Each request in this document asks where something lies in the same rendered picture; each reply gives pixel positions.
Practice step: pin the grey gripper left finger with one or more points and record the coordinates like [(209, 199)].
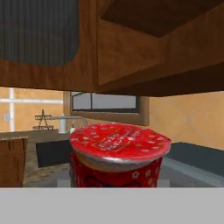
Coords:
[(63, 183)]

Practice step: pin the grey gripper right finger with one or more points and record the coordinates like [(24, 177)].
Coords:
[(165, 183)]

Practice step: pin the red yogurt cup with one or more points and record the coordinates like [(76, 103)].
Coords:
[(119, 145)]

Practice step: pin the wooden base cabinet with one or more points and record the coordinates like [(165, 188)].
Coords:
[(11, 162)]

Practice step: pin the wooden cabinet door, dark panel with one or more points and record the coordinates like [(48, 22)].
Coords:
[(40, 32)]

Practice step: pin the black sink basin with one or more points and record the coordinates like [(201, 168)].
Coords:
[(52, 153)]

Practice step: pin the small white bottle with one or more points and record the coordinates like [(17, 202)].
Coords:
[(72, 129)]

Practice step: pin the silver sink tap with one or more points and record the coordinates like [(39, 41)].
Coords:
[(62, 124)]

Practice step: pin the wood-framed window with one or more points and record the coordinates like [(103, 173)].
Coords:
[(105, 105)]

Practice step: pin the white wall socket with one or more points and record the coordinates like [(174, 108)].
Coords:
[(6, 117)]

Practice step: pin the wooden wall cabinet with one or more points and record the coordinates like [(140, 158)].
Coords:
[(163, 58)]

